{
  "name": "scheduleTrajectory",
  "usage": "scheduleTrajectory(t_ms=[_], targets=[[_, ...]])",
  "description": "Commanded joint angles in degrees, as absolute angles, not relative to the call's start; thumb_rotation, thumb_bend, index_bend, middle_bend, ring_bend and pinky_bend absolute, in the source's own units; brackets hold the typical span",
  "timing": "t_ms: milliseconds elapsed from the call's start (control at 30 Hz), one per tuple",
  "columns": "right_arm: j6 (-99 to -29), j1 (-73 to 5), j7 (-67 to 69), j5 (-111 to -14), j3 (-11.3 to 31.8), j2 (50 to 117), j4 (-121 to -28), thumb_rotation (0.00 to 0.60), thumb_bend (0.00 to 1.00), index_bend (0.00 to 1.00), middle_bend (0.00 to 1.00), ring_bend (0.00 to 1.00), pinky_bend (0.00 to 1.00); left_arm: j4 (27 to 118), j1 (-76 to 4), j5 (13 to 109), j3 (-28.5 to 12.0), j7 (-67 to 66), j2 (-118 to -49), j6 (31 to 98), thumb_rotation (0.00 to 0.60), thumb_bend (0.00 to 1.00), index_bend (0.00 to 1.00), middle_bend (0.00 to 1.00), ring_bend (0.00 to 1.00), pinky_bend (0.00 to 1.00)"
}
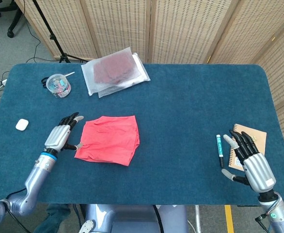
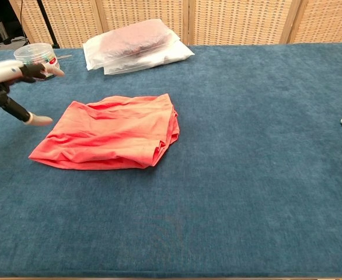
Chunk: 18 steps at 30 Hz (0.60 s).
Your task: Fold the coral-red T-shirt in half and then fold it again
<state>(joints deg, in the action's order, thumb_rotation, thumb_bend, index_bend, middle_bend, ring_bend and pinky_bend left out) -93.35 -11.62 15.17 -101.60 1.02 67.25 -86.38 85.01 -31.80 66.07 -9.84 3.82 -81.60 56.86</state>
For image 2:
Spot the white bagged garment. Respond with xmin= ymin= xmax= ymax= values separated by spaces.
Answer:
xmin=103 ymin=37 xmax=196 ymax=75

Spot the blue felt table mat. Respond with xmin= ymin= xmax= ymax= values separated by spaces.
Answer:
xmin=0 ymin=42 xmax=342 ymax=279

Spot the black tripod stand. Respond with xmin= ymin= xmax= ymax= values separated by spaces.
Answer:
xmin=36 ymin=0 xmax=61 ymax=49

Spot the clear plastic jar of clips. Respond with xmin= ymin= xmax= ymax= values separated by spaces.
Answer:
xmin=13 ymin=43 xmax=61 ymax=79

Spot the red t-shirt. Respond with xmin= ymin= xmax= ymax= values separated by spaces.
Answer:
xmin=28 ymin=93 xmax=180 ymax=171

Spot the clear bag with maroon garment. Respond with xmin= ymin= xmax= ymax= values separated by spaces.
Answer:
xmin=82 ymin=19 xmax=179 ymax=71

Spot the wicker folding screen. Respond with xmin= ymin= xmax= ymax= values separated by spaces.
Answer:
xmin=9 ymin=0 xmax=342 ymax=49

